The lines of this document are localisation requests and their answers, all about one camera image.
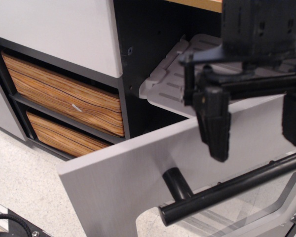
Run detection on lower wood-grain fabric bin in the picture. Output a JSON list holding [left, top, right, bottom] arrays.
[[26, 111, 111, 157]]

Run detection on upper wood-grain fabric bin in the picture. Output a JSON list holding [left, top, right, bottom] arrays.
[[1, 50, 125, 137]]

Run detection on black oven door handle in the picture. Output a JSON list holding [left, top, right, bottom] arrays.
[[158, 153, 296, 226]]

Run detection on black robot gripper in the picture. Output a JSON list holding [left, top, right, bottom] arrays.
[[179, 0, 296, 147]]

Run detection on black braided cable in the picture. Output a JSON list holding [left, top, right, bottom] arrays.
[[0, 213, 33, 237]]

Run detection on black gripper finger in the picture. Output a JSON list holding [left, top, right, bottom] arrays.
[[193, 87, 231, 162]]

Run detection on grey toy oven door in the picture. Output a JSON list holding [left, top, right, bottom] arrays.
[[57, 95, 294, 237]]

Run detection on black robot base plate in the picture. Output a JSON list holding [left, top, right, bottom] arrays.
[[6, 208, 52, 237]]

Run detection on wood-grain fabric bin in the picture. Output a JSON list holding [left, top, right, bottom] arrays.
[[26, 111, 111, 157], [1, 50, 125, 137]]

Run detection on grey toy kitchen cabinet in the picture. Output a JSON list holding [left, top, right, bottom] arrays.
[[0, 0, 296, 161]]

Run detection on grey oven rack tray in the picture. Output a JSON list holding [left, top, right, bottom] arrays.
[[139, 33, 289, 118]]

